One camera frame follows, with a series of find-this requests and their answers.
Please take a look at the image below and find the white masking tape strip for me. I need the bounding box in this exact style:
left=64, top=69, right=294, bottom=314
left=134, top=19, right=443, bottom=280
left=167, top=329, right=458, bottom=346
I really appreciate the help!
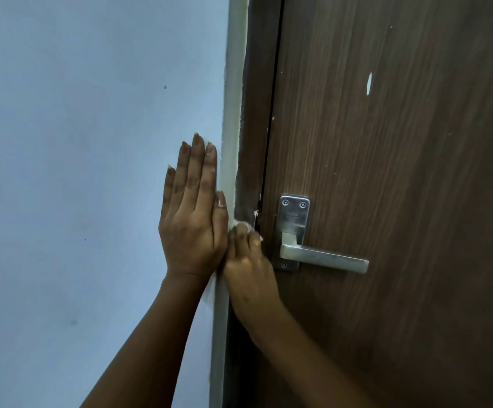
left=209, top=0, right=256, bottom=408

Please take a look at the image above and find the brown wooden door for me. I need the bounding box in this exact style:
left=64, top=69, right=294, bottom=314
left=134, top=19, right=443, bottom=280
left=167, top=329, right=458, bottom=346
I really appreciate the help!
left=253, top=0, right=493, bottom=408

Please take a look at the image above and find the person's right hand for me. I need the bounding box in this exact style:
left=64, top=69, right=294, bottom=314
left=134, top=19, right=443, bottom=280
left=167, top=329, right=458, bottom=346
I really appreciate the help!
left=222, top=223, right=286, bottom=337

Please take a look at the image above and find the person's right forearm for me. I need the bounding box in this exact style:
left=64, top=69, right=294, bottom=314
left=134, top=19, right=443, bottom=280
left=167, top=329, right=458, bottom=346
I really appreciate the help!
left=246, top=308, right=385, bottom=408

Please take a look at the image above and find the person's left forearm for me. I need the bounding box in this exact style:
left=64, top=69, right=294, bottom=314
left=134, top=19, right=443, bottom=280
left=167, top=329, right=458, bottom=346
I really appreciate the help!
left=80, top=272, right=211, bottom=408

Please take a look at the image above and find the dark brown door frame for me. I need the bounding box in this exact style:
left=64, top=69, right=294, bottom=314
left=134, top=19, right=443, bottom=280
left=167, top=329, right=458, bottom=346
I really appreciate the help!
left=223, top=0, right=286, bottom=408

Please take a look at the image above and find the person's left hand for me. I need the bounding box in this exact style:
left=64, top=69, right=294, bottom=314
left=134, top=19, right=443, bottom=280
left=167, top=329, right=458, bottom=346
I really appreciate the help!
left=158, top=133, right=230, bottom=280

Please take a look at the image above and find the silver handle backplate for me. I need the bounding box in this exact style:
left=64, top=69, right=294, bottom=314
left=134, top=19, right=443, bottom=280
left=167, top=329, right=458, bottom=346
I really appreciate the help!
left=272, top=195, right=311, bottom=271

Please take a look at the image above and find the silver door lever handle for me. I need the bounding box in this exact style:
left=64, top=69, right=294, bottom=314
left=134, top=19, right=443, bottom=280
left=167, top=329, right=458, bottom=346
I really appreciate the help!
left=279, top=233, right=370, bottom=275

